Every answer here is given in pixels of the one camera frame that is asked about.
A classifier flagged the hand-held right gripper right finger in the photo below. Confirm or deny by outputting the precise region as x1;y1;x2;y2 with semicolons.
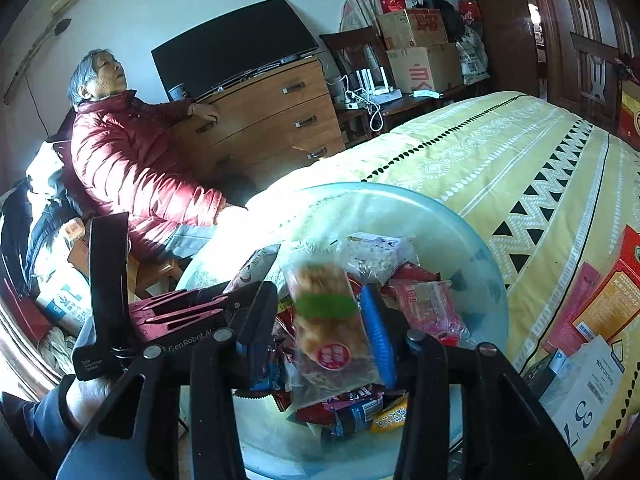
359;284;586;480

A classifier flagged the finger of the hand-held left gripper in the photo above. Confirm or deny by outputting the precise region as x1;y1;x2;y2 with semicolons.
144;309;232;343
128;282;258;317

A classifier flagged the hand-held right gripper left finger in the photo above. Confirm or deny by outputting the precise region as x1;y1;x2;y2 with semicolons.
55;281;280;480

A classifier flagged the clear green-banded snack packet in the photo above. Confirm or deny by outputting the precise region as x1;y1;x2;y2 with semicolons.
284;259;383;403

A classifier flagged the pile of snack packets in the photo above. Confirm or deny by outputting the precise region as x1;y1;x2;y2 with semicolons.
225;232;472;437

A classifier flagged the clear glass bowl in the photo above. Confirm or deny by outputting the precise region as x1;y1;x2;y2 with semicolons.
175;182;510;480

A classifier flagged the person's left forearm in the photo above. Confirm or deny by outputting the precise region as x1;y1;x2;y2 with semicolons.
0;377;77;463

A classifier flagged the person's left hand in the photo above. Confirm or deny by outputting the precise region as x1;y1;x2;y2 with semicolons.
65;372;129;429

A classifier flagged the wooden stool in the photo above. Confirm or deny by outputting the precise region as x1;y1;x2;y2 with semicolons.
126;254;185;302

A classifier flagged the white sack blue print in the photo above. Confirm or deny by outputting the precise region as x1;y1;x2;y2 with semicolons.
36;264;97;337

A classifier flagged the dark blue box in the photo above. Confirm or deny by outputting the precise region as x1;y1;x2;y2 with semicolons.
524;350;576;397

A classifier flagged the wooden dresser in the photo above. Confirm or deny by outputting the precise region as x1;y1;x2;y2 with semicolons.
167;55;347;197

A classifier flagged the pink flat box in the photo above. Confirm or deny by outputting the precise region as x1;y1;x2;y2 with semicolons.
544;261;605;357

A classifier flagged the large white box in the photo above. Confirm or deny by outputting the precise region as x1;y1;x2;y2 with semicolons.
539;334;627;457

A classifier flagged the dark wooden desk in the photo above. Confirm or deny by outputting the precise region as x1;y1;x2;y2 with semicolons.
334;82;493;141

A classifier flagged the tall red box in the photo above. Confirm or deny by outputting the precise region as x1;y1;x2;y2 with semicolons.
571;224;640;357

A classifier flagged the white router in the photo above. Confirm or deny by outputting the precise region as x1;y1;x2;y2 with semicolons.
349;66;402;102

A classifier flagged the black television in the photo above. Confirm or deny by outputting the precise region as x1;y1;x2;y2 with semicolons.
151;0;322;104

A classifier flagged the large cardboard box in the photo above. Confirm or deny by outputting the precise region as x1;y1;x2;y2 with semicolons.
386;42;464;96

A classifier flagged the dark wooden chair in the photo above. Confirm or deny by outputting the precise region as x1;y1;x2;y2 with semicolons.
319;25;397;138

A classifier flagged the white printed plastic bag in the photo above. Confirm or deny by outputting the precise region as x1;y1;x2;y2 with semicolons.
456;24;492;87

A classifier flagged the small cardboard box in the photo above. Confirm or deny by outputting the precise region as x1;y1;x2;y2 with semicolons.
376;8;449;52

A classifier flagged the black clothing on boxes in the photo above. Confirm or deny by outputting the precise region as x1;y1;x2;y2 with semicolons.
429;0;467;42

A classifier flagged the red hanging bag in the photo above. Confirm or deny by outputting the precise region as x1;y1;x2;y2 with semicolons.
456;0;482;41

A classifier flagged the floral covered round board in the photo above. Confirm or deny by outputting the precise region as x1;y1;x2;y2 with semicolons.
339;0;453;37

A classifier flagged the red gift box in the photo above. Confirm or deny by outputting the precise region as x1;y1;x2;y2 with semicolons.
616;79;640;152

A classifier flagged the brown wooden wardrobe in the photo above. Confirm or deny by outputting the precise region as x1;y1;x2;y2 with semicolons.
470;0;640;137

